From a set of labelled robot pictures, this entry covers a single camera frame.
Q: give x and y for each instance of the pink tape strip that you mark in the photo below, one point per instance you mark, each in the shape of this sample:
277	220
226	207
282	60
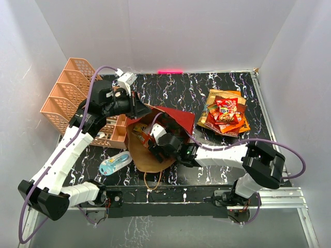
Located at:
169	71

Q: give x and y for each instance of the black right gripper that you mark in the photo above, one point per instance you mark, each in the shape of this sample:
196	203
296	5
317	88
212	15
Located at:
156	149

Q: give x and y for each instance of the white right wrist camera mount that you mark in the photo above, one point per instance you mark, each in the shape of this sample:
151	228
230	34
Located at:
157	132

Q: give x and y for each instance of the red brown paper bag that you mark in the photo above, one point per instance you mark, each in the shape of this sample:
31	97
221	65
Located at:
143	159

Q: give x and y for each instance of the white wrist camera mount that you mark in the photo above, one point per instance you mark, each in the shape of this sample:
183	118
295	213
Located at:
157	132
125	80

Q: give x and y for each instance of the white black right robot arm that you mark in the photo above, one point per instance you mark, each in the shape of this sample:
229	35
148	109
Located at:
263	165

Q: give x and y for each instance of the gold teal kettle chips bag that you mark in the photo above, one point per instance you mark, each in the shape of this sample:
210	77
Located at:
214	95

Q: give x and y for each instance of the red skittles candy bag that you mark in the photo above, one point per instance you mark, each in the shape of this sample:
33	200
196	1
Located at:
227	111

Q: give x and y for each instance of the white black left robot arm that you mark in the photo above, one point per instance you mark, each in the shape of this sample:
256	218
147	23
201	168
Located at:
45	191

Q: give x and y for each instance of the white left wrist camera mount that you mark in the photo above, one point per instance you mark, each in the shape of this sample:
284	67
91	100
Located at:
125	80

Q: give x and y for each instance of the orange candy bag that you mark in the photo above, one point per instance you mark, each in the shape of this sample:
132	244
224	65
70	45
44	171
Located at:
221	128
146	139

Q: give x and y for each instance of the red doritos chip bag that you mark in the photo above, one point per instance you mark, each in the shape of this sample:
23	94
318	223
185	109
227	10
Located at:
232	133

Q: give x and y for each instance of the yellow candy pack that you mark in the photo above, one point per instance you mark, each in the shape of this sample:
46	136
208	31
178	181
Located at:
140	128

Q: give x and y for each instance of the peach plastic file organizer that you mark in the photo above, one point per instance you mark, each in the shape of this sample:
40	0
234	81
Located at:
69	91

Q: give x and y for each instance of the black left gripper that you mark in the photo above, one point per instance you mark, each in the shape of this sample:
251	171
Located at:
138	109

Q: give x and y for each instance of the blue white packaged item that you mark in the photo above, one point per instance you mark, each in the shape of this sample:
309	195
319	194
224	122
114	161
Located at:
115	163

